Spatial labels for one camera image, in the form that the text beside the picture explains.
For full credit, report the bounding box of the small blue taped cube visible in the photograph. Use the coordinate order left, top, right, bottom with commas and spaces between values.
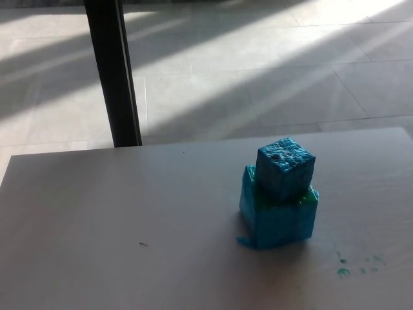
256, 135, 316, 202

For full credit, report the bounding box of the large blue taped cube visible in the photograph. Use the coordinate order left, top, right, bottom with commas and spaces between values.
235, 165, 320, 251

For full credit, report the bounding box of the black vertical pillar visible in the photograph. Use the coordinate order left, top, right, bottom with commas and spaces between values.
83, 0, 143, 148

